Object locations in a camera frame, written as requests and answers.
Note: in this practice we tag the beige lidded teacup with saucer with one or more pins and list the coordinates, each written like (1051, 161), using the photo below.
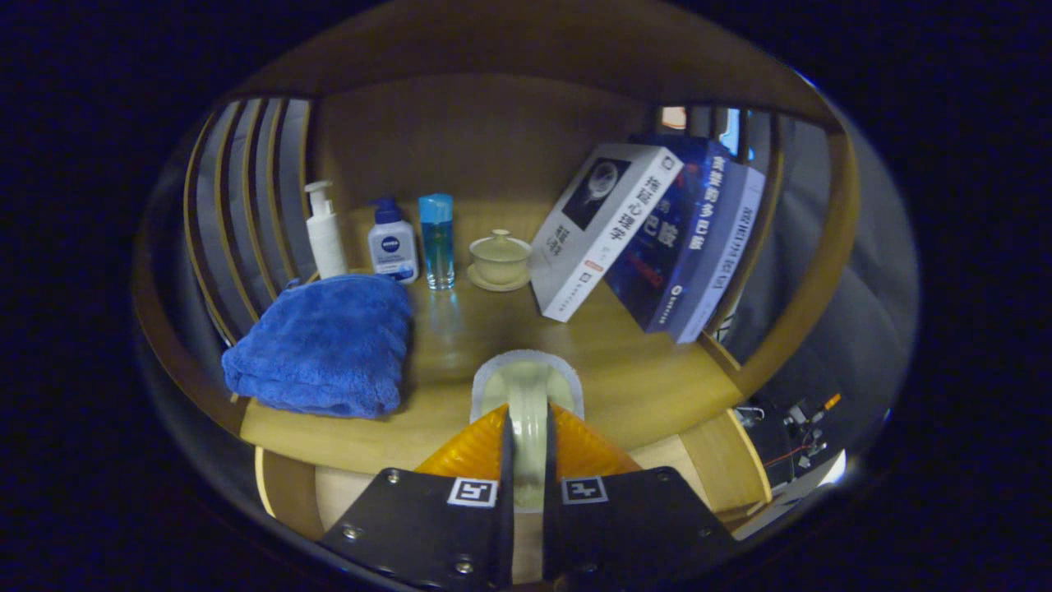
(500, 261)

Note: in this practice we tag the wooden cabinet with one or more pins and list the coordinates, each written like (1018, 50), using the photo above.
(493, 140)

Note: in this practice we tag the wooden countertop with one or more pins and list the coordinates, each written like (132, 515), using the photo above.
(641, 378)

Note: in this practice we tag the light grey-blue book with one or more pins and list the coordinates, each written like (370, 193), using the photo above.
(727, 255)

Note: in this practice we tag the cream brush with grey base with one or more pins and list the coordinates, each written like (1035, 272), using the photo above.
(530, 386)

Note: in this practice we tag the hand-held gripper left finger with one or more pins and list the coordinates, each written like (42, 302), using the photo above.
(504, 543)

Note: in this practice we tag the folded blue towel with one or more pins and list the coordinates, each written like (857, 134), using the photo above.
(325, 345)

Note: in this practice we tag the white book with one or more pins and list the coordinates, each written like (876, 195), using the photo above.
(592, 238)

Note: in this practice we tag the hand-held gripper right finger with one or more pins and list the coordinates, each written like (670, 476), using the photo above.
(552, 543)

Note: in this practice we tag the white pump bottle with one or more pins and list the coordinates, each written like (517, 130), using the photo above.
(327, 242)

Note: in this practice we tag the wooden drawer with black knob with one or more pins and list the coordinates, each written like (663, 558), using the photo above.
(715, 469)

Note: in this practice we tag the white bottle with blue cap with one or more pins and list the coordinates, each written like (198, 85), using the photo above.
(393, 247)

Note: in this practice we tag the dark blue book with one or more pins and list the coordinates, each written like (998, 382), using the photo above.
(666, 247)

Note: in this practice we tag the clear blue glass bottle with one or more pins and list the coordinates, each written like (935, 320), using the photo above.
(437, 242)

